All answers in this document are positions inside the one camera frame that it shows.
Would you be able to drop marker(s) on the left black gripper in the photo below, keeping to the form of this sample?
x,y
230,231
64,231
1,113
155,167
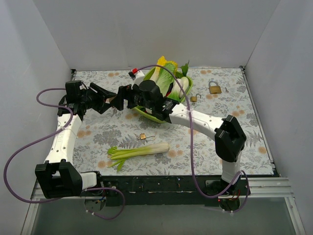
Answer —
x,y
94,97

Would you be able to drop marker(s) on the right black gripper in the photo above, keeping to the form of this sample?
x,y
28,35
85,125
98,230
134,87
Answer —
x,y
129,96

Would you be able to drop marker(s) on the large brass padlock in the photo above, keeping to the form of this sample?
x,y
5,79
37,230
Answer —
x,y
114,110
214,87

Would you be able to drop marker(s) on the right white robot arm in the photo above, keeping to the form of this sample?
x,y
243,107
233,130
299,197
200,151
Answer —
x,y
226,132

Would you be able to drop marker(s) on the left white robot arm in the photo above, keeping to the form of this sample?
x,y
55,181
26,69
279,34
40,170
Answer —
x,y
57,176

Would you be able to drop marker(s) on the green plastic basket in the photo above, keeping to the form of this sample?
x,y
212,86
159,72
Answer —
x,y
143,112

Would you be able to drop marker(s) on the yellow toy cabbage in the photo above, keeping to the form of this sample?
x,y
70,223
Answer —
x,y
171,65

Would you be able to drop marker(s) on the floral table mat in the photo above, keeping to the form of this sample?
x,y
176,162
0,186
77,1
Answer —
x,y
190,151

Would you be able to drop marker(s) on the large toy napa cabbage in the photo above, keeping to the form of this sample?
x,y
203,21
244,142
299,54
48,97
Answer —
x,y
164,81

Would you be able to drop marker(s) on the small brass padlock open shackle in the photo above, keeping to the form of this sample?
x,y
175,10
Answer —
x,y
146,138

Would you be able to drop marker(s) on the toy celery stalk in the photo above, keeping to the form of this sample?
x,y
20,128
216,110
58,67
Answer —
x,y
119,156

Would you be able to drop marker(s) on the toy bok choy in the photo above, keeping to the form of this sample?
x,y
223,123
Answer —
x,y
176,92

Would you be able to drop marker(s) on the toy leafy green sprig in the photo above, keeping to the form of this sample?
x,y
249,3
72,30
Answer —
x,y
185,68

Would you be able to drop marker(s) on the small brass padlock far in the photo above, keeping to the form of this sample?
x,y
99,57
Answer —
x,y
195,98

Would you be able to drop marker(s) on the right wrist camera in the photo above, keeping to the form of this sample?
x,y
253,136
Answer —
x,y
136,76

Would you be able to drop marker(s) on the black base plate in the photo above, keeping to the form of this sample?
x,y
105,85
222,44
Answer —
x,y
167,190

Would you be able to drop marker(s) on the aluminium frame rail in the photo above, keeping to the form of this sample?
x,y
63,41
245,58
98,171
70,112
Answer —
x,y
269,210

